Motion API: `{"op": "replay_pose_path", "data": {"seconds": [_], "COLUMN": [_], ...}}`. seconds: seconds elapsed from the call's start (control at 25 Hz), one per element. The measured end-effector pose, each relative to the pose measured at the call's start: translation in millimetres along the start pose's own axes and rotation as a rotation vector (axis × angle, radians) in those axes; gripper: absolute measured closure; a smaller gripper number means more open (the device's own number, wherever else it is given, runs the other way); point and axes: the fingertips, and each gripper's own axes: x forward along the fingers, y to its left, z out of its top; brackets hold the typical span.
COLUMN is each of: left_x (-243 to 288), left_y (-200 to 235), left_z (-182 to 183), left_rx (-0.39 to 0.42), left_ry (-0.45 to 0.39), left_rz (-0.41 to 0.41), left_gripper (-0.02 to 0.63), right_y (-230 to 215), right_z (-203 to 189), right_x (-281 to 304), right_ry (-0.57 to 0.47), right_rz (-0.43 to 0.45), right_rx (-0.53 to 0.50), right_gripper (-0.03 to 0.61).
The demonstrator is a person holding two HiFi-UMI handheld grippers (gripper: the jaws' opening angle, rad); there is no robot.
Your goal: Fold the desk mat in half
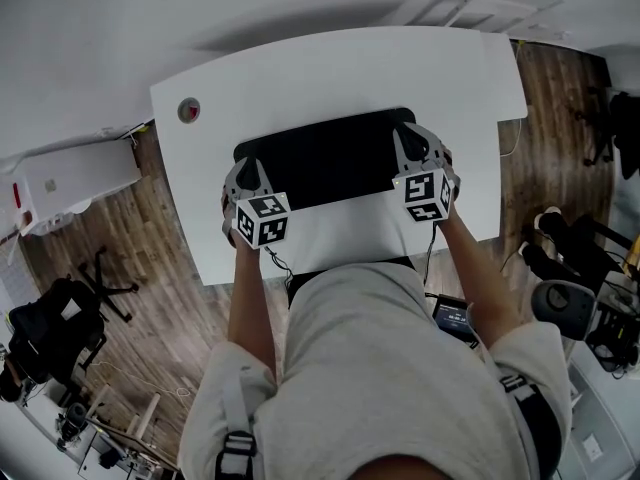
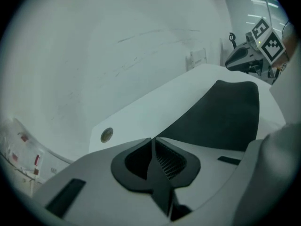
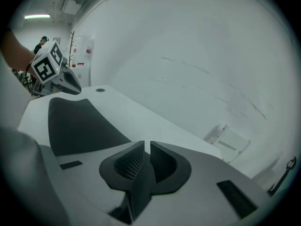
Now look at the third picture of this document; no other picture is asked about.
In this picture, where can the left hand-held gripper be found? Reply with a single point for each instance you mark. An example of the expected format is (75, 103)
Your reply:
(47, 67)

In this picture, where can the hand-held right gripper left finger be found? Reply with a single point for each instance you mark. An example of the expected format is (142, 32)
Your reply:
(94, 178)

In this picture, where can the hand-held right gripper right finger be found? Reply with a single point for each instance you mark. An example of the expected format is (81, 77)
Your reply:
(200, 185)

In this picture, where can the red desk mat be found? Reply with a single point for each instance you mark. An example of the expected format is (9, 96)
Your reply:
(82, 126)

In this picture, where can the person's left forearm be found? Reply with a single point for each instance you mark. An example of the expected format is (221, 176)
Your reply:
(16, 53)

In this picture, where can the white cabinet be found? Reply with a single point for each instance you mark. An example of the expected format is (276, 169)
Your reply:
(83, 76)

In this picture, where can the wooden coat rack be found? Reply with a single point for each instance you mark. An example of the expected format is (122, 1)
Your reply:
(72, 46)

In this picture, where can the white chair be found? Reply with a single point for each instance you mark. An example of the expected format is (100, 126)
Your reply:
(231, 141)

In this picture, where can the person's grey shirt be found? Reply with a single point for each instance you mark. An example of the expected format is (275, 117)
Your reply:
(9, 98)

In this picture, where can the ceiling strip light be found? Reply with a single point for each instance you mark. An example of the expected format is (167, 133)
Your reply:
(37, 16)

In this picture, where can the white ceiling air unit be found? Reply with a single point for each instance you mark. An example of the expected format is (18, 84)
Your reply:
(70, 6)

